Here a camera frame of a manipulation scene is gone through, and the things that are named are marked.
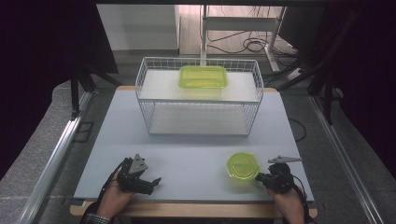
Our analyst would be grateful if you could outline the white power strip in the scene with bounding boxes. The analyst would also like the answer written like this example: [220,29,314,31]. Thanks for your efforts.
[285,67,304,82]

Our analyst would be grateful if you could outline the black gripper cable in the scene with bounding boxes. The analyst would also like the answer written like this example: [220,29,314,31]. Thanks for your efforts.
[94,157,129,207]
[291,175,313,224]

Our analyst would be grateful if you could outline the green rectangular plastic container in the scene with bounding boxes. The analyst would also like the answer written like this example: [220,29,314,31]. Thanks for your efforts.
[177,64,230,91]

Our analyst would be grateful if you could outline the white cabinet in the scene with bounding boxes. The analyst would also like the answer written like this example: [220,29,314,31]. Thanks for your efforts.
[96,4,181,51]

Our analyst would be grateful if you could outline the black floor cables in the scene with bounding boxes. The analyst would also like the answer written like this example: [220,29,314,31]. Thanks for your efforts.
[206,29,298,58]

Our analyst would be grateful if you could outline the black looped floor cable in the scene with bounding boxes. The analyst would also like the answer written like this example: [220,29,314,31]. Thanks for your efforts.
[288,118,308,143]

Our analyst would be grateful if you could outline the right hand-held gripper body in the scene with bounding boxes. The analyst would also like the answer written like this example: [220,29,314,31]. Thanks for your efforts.
[263,155,304,195]

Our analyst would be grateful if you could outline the person's left hand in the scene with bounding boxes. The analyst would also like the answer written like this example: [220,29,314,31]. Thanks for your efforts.
[96,170,135,220]

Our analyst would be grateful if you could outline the aluminium frame rail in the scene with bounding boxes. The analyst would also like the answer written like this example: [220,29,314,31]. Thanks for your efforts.
[308,93,386,224]
[16,91,93,224]

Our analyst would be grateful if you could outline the green round plastic bowl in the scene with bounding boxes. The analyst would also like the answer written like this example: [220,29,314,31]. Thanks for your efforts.
[225,151,262,182]

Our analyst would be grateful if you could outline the person's right hand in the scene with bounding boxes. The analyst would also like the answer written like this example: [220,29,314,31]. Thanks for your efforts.
[266,185,306,224]

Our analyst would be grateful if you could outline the white metal desk frame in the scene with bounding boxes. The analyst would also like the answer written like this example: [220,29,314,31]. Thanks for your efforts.
[200,4,288,73]

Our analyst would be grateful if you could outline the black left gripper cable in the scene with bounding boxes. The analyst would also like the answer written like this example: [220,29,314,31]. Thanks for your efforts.
[94,157,129,207]

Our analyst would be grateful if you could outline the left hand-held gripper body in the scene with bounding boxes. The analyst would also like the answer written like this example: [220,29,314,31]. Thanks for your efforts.
[116,153,151,194]

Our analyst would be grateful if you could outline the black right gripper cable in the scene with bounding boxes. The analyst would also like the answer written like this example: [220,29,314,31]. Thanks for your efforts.
[291,175,313,224]

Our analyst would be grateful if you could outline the white wire shelf rack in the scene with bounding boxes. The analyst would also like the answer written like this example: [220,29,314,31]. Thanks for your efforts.
[134,56,265,137]

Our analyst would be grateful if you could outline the black metal stand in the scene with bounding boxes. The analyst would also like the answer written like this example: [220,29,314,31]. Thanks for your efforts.
[68,60,123,121]
[275,8,363,126]

